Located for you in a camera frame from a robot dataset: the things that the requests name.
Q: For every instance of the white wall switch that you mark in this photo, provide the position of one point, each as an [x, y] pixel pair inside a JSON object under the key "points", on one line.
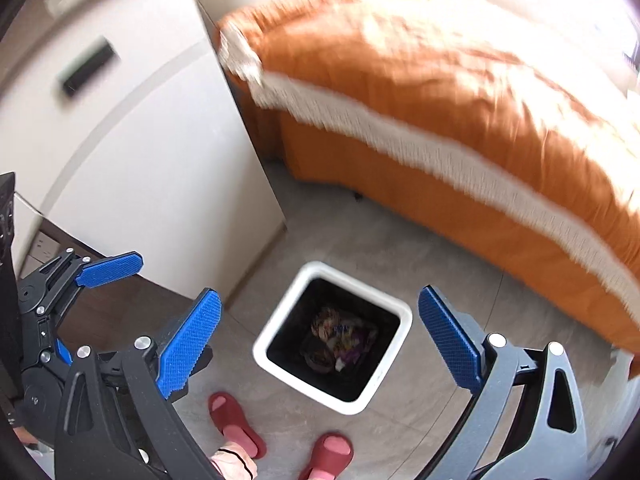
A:
{"points": [[60, 0]]}

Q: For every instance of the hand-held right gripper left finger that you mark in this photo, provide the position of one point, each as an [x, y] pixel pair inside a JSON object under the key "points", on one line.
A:
{"points": [[192, 342]]}

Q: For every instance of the white cabinet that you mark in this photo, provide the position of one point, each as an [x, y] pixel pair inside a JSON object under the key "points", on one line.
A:
{"points": [[150, 160]]}

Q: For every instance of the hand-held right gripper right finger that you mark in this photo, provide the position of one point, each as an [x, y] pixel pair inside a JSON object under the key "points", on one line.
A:
{"points": [[450, 342]]}

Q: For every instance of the white wall socket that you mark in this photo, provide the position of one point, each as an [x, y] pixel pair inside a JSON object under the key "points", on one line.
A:
{"points": [[42, 249]]}

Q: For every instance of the white square trash bin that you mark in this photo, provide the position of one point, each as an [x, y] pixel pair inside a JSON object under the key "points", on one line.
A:
{"points": [[360, 292]]}

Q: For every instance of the bed with orange cover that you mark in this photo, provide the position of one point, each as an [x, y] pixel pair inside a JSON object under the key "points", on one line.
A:
{"points": [[425, 60]]}

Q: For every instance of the bed with orange skirt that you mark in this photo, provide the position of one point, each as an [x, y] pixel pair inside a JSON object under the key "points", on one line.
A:
{"points": [[400, 195]]}

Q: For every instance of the dark round lid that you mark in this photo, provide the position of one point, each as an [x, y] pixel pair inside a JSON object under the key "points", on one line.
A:
{"points": [[317, 360]]}

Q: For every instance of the purple white snack wrapper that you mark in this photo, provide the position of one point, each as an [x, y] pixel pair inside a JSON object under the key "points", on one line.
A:
{"points": [[351, 347]]}

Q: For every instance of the red slipper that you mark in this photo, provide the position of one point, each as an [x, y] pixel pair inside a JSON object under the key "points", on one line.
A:
{"points": [[330, 455], [235, 422]]}

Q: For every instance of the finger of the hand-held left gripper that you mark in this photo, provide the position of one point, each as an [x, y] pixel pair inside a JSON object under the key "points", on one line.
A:
{"points": [[62, 352], [110, 267]]}

